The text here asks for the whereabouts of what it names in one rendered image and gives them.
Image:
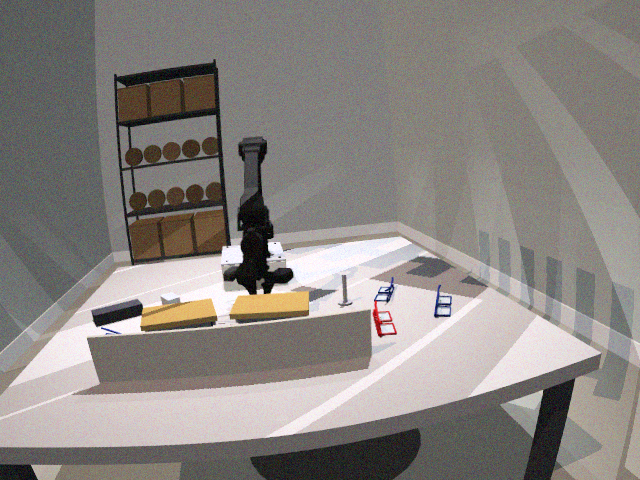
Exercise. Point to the tan rectangular block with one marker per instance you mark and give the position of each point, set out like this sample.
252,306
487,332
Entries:
190,314

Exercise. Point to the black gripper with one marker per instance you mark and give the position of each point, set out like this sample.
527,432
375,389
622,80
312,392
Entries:
279,276

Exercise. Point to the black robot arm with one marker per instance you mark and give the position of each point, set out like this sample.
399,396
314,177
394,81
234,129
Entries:
253,213

